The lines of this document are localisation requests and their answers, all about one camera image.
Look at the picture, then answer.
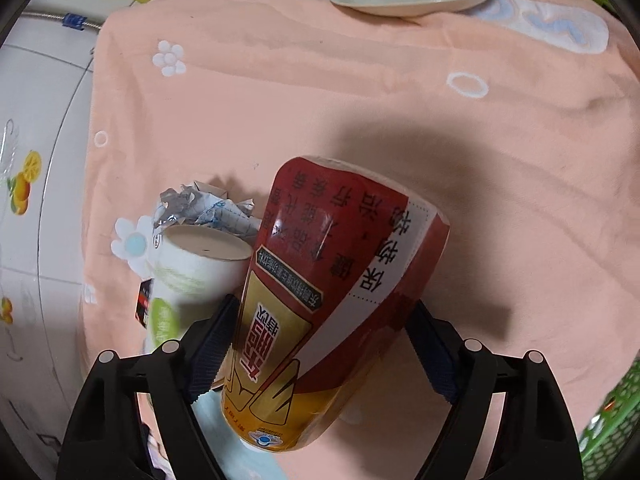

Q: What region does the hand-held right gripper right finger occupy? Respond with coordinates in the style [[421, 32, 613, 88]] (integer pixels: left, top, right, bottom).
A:
[[405, 299, 586, 480]]

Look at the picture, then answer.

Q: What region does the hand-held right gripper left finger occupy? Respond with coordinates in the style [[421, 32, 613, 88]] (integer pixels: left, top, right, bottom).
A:
[[56, 294, 241, 480]]

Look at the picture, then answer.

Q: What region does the white green paper cup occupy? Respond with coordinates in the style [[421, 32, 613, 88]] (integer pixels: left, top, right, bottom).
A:
[[145, 224, 253, 356]]

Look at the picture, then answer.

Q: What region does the black red box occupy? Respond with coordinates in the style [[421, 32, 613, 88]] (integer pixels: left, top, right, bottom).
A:
[[136, 280, 153, 328]]

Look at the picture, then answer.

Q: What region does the red and gold can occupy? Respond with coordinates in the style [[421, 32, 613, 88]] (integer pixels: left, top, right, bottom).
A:
[[220, 155, 451, 453]]

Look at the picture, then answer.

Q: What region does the foil blister pack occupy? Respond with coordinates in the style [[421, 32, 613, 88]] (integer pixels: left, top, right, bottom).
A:
[[150, 177, 261, 248]]

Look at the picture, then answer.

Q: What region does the green plastic basket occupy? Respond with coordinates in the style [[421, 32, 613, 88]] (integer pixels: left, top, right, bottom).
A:
[[577, 345, 640, 480]]

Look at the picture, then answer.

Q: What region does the peach printed blanket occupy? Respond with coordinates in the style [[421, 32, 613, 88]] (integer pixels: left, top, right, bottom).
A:
[[80, 0, 640, 480]]

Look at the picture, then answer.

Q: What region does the metal flexible hose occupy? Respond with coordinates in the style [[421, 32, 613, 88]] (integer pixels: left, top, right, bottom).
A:
[[20, 7, 103, 33]]

